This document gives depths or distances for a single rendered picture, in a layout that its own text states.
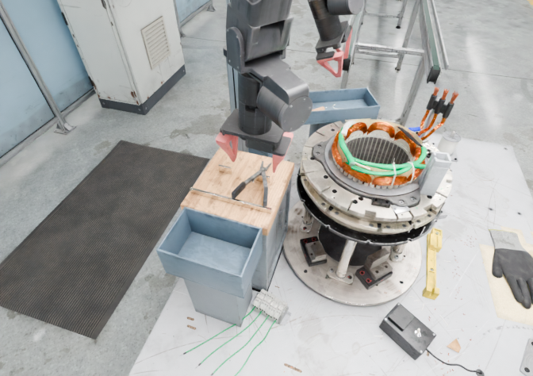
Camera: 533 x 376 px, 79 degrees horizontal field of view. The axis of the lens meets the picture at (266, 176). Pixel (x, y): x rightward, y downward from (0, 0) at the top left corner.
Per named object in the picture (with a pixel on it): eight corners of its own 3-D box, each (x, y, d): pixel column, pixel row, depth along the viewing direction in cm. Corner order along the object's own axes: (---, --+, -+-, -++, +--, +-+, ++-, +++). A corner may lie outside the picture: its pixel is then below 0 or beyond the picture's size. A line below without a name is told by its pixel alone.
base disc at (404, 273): (427, 324, 76) (429, 322, 75) (267, 285, 82) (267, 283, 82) (416, 201, 102) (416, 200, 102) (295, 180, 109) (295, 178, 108)
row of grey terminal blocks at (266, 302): (293, 312, 79) (293, 305, 76) (282, 329, 76) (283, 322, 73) (258, 291, 82) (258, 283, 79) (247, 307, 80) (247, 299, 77)
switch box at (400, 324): (415, 361, 71) (423, 353, 67) (377, 326, 76) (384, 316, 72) (429, 342, 74) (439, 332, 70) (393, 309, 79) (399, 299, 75)
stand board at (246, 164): (267, 236, 63) (267, 229, 62) (182, 212, 68) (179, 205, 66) (293, 170, 77) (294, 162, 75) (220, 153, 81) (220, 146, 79)
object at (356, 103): (350, 156, 120) (367, 86, 100) (360, 176, 112) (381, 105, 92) (285, 162, 117) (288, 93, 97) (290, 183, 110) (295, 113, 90)
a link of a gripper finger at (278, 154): (281, 186, 59) (285, 147, 53) (244, 176, 61) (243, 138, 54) (290, 162, 64) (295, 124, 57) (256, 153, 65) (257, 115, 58)
